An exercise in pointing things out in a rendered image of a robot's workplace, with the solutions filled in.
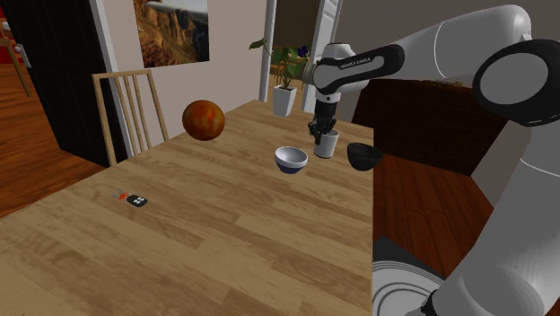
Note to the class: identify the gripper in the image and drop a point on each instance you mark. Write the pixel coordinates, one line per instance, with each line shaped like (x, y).
(325, 113)

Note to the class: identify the white cup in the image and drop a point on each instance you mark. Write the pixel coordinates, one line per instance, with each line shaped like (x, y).
(327, 146)

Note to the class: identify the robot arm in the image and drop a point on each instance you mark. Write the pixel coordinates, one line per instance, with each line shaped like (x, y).
(472, 48)

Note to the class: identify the potted plant in white pot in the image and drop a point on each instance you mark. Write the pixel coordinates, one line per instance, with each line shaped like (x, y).
(284, 87)

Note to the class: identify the black bowl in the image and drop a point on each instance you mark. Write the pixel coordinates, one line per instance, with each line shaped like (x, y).
(363, 157)

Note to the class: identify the white and blue bowl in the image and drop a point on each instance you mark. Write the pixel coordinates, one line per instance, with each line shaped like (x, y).
(290, 160)

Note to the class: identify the dark wooden cabinet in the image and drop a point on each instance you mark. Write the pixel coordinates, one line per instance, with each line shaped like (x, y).
(428, 122)

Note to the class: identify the orange ball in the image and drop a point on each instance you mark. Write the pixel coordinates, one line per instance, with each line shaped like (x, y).
(203, 120)

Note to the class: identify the wooden table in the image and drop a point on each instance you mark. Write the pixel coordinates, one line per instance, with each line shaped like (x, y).
(210, 236)

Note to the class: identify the white round rug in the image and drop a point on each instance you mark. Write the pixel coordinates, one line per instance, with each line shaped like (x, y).
(400, 286)

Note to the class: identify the wooden chair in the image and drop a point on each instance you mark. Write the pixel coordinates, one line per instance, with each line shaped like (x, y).
(131, 109)

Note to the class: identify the black key fob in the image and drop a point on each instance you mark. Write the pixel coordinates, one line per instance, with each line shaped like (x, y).
(137, 200)

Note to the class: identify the black door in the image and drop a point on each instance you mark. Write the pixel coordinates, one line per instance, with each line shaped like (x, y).
(61, 74)

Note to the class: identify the white door frame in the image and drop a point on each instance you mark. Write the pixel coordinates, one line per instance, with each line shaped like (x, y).
(267, 50)

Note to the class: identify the canyon wall picture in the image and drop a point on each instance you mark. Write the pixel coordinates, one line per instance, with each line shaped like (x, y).
(173, 30)

